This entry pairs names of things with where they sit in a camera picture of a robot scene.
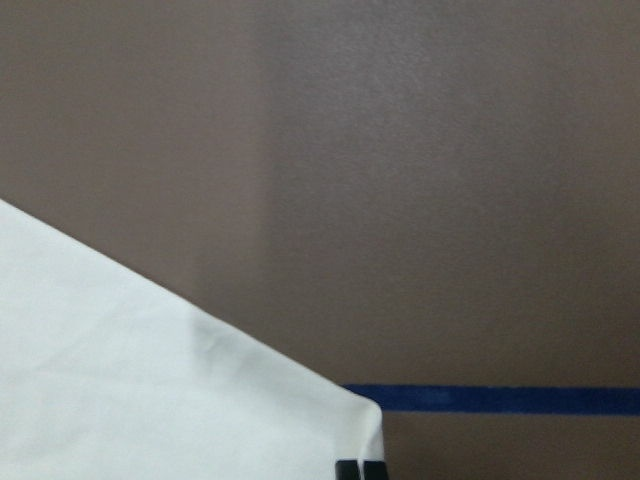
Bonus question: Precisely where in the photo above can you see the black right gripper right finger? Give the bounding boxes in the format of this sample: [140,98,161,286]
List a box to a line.
[363,460,389,480]

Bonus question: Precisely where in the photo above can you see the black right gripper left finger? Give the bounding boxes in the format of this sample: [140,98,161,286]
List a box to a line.
[335,459,361,480]

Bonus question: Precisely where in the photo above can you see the cream long-sleeve shirt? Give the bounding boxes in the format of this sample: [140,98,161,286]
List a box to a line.
[1,203,384,479]

